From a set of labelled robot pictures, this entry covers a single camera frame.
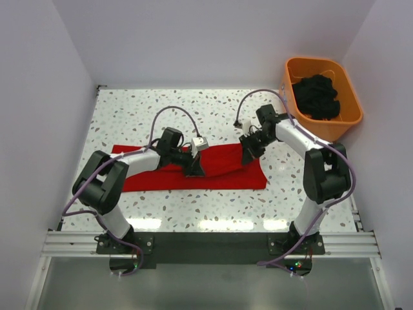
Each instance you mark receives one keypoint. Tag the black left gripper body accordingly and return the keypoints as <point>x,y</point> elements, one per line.
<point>186,159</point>

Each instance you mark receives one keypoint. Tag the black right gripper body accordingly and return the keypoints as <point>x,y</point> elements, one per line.
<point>256,143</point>

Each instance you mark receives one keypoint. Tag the red t-shirt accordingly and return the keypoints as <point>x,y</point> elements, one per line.
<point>223,171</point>

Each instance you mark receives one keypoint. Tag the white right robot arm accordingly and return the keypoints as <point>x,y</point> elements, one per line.
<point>326,175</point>

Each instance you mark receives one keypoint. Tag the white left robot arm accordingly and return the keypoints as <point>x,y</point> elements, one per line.
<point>100,183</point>

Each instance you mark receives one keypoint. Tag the black clothes pile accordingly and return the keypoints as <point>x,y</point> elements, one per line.
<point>316,97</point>

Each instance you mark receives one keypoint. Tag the orange plastic basket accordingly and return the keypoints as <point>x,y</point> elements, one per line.
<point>351,114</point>

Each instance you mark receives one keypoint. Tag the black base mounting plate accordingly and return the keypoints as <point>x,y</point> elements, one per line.
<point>148,250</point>

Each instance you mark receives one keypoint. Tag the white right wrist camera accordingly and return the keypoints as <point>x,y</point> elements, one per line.
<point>246,126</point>

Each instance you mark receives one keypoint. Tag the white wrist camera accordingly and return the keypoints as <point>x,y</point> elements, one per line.
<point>246,126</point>
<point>198,144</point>

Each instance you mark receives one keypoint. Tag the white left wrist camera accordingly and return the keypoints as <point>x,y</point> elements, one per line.
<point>198,144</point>

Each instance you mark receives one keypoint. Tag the aluminium frame rail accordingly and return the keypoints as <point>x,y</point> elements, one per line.
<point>337,245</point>

